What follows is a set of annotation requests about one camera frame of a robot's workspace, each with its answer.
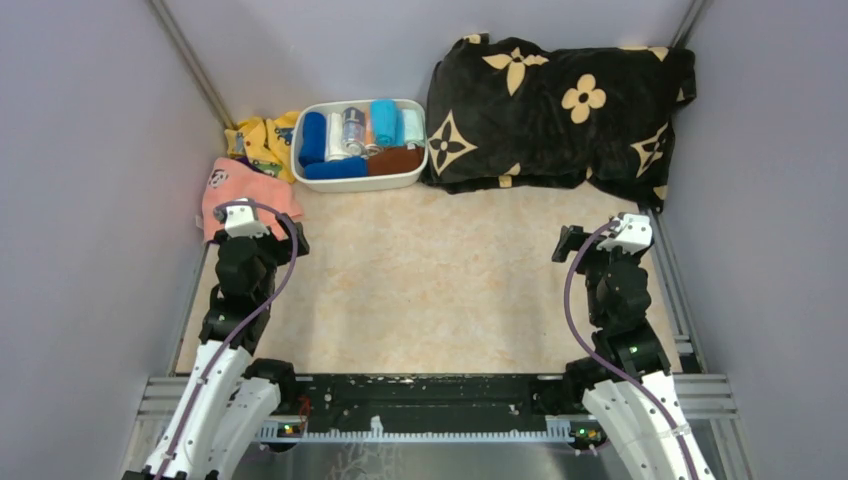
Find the dark blue rolled towel lying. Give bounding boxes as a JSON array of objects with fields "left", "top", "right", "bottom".
[{"left": 303, "top": 156, "right": 368, "bottom": 180}]

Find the grey blue rolled towel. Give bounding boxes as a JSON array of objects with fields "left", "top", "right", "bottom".
[{"left": 342, "top": 107, "right": 366, "bottom": 156}]

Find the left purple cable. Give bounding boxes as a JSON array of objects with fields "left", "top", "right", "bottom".
[{"left": 152, "top": 198, "right": 301, "bottom": 478}]

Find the white rolled towel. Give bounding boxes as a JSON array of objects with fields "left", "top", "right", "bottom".
[{"left": 325, "top": 112, "right": 350, "bottom": 162}]

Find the orange rolled towel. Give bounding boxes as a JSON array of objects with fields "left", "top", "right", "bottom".
[{"left": 364, "top": 123, "right": 381, "bottom": 156}]

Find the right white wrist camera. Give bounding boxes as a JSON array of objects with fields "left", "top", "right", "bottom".
[{"left": 597, "top": 212, "right": 653, "bottom": 255}]

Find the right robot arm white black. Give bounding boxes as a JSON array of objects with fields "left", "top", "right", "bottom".
[{"left": 552, "top": 215, "right": 714, "bottom": 479}]

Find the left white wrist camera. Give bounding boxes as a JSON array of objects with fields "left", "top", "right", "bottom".
[{"left": 213, "top": 205, "right": 271, "bottom": 238}]

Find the aluminium frame rail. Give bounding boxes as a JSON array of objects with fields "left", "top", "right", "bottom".
[{"left": 119, "top": 372, "right": 757, "bottom": 480}]

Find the white plastic bin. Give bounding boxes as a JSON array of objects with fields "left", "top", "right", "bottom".
[{"left": 291, "top": 99, "right": 430, "bottom": 193}]

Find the dark blue rolled towel upright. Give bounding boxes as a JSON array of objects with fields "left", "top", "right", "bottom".
[{"left": 299, "top": 112, "right": 327, "bottom": 168}]

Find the brown rolled towel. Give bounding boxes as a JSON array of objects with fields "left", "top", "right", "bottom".
[{"left": 366, "top": 146, "right": 424, "bottom": 177}]

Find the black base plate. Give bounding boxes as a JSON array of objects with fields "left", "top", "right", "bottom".
[{"left": 272, "top": 374, "right": 594, "bottom": 434}]

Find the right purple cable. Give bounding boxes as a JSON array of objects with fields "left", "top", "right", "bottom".
[{"left": 563, "top": 218, "right": 702, "bottom": 480}]

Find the light blue rolled towel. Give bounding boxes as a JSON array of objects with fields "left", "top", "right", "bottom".
[{"left": 370, "top": 99, "right": 399, "bottom": 147}]

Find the purple cable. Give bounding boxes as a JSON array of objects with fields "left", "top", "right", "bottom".
[
  {"left": 152, "top": 198, "right": 301, "bottom": 478},
  {"left": 563, "top": 218, "right": 702, "bottom": 480}
]

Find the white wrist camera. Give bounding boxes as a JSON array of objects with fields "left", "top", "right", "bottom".
[
  {"left": 213, "top": 205, "right": 271, "bottom": 238},
  {"left": 597, "top": 212, "right": 653, "bottom": 255}
]

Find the pink panda towel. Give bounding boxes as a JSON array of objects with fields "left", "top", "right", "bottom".
[{"left": 201, "top": 157, "right": 304, "bottom": 243}]

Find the pale mint rolled towel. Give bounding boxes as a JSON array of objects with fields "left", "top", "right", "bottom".
[{"left": 401, "top": 109, "right": 425, "bottom": 147}]

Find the black floral blanket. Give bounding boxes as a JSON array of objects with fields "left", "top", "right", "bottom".
[{"left": 421, "top": 34, "right": 697, "bottom": 212}]

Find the yellow patterned cloth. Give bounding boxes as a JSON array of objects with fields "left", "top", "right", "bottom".
[{"left": 224, "top": 111, "right": 300, "bottom": 184}]

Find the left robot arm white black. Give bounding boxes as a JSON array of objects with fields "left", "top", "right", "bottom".
[{"left": 123, "top": 216, "right": 309, "bottom": 479}]

